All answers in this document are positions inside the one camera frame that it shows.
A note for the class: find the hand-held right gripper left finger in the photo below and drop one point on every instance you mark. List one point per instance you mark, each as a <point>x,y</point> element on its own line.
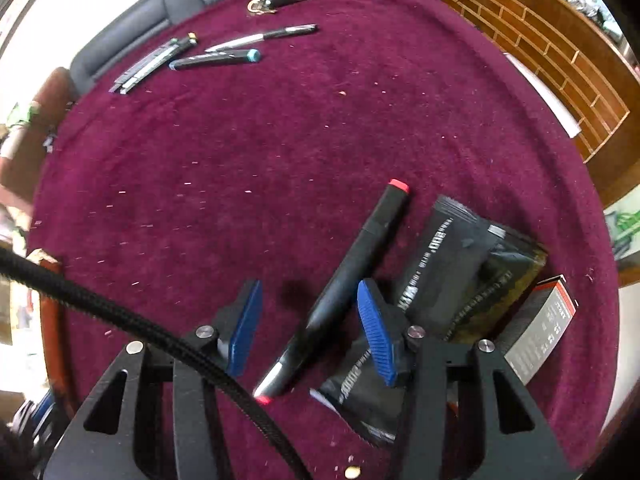
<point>245,330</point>

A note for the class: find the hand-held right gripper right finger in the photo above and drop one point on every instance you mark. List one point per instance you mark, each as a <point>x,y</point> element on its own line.
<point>375,330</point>

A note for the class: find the black marker red caps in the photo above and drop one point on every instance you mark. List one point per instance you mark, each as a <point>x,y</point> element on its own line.
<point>350,260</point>

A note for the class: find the gold framed white tray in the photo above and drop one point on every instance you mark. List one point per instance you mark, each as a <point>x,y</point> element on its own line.
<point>52,340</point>

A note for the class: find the peanut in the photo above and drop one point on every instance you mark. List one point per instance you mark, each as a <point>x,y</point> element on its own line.
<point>353,472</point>

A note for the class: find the black packet gold print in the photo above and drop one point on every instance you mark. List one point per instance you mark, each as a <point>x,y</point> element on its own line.
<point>510,275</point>

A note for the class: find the red white box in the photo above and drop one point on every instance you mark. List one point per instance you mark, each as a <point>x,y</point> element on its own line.
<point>540,330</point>

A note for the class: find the green printed box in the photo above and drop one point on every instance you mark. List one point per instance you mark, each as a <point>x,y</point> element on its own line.
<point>622,230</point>

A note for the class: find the small blue white object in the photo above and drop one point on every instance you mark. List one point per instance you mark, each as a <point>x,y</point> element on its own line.
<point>50,142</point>

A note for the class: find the black marker teal caps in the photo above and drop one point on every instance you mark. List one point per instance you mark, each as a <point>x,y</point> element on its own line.
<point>215,59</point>

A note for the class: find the grey black marker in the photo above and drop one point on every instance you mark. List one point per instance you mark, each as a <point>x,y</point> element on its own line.
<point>140,69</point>

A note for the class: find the silver black pen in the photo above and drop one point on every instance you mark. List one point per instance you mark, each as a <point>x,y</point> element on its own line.
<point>280,33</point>

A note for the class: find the brown armchair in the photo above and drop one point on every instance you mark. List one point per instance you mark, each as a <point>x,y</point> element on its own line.
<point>50,90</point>

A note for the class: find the green patterned cloth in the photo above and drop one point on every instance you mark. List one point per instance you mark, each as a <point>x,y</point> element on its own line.
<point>22,114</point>

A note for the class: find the black sofa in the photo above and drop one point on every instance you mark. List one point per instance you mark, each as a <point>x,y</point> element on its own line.
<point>125,35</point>

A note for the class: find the wooden cabinet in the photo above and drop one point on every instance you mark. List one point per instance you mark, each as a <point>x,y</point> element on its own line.
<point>525,15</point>

